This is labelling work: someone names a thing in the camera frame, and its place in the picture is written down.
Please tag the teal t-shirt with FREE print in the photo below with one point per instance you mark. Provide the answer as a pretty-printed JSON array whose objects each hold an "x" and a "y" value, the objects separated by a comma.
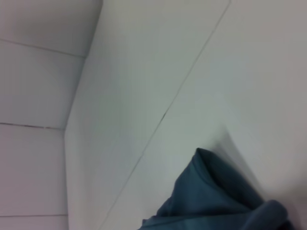
[{"x": 204, "y": 198}]

